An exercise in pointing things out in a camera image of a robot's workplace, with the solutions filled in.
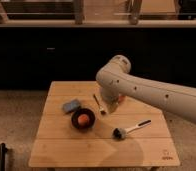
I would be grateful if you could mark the wooden shelf rail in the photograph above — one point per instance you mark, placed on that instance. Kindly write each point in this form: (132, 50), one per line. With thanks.
(97, 13)

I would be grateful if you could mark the wooden folding table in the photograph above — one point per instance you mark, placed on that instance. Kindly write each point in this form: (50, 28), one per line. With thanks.
(59, 145)

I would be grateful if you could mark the blue sponge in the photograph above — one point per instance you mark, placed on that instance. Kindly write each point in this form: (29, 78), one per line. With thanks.
(71, 106)

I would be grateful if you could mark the black white dish brush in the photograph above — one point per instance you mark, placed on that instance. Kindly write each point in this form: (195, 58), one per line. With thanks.
(121, 133)

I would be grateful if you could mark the orange bowl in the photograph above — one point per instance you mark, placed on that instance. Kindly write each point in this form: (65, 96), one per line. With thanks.
(121, 98)

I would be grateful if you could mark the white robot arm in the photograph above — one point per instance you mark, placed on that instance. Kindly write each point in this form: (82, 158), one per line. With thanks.
(114, 79)

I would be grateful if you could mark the black bowl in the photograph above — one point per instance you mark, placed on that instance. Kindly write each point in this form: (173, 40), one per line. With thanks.
(78, 113)

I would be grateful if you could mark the wooden handled fork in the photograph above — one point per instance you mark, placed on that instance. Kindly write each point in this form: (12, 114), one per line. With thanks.
(101, 109)

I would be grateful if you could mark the black pole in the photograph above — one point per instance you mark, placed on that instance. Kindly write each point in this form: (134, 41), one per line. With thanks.
(3, 151)

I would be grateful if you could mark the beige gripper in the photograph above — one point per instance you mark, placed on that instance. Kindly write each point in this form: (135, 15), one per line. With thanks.
(111, 107)

